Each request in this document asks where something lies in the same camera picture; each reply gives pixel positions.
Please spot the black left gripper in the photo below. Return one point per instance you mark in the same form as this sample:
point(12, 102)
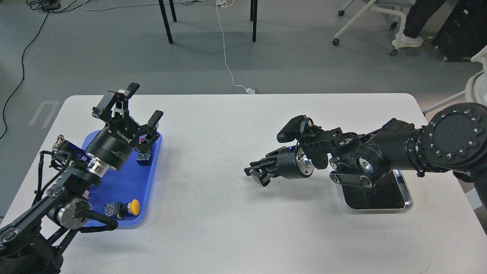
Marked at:
point(121, 135)

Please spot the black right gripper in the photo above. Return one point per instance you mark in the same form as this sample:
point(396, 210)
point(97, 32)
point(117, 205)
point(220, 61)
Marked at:
point(288, 162)

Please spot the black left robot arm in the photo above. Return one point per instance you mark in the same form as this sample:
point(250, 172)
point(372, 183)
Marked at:
point(35, 241)

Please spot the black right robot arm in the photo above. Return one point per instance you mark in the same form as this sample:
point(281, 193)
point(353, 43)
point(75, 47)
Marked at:
point(455, 139)

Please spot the blue plastic tray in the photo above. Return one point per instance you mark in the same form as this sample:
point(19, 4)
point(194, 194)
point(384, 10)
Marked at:
point(133, 181)

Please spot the silver metal tray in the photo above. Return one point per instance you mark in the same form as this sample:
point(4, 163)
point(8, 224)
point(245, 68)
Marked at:
point(392, 195)

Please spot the white office chair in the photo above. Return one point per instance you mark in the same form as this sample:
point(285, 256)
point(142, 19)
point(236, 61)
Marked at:
point(376, 15)

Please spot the person leg with shoe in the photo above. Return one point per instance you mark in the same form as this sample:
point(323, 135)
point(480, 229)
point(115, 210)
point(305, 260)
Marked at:
point(418, 16)

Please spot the white chair at right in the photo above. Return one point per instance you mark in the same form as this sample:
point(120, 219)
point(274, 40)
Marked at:
point(476, 88)

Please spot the black cabinet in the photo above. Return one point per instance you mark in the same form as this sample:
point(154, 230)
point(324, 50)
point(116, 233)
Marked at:
point(464, 33)

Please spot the red push button switch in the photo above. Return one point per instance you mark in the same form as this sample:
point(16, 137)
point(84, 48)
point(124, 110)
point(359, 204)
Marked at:
point(145, 159)

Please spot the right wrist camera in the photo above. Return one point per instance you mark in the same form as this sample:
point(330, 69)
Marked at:
point(291, 130)

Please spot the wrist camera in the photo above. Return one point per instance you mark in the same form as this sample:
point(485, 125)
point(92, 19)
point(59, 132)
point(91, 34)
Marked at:
point(291, 130)
point(63, 148)

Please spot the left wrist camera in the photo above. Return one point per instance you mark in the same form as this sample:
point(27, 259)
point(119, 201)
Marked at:
point(63, 148)

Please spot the yellow push button switch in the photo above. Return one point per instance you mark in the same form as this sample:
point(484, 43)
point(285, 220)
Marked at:
point(119, 209)

